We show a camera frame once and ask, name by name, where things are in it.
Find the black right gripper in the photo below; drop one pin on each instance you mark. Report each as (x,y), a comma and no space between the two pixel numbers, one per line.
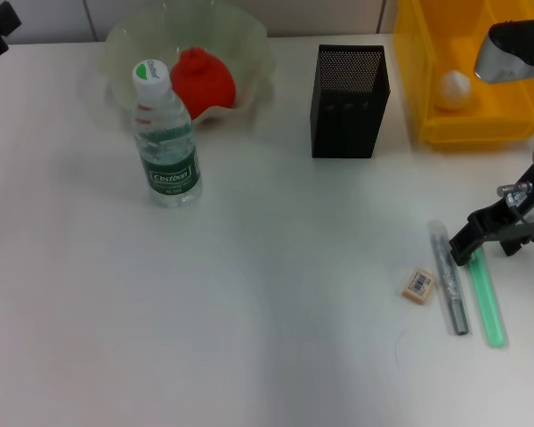
(516,222)

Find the beige eraser with barcode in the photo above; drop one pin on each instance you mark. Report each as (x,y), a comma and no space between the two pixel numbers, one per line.
(419,286)

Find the green pen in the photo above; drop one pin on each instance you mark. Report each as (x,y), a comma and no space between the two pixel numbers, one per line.
(487,302)

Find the white paper ball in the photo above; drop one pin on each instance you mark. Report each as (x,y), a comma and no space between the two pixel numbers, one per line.
(454,89)

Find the clear water bottle green label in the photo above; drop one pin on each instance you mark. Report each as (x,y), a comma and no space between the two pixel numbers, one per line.
(169,147)

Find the grey pen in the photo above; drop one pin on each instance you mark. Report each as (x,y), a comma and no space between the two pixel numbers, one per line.
(451,293)

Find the black mesh pen holder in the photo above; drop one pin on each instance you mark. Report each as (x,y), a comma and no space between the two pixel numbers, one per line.
(349,102)

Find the translucent green fruit bowl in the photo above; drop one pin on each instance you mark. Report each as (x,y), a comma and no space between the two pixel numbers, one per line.
(245,44)

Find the yellow plastic bin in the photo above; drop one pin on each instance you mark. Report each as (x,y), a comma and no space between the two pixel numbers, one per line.
(427,66)

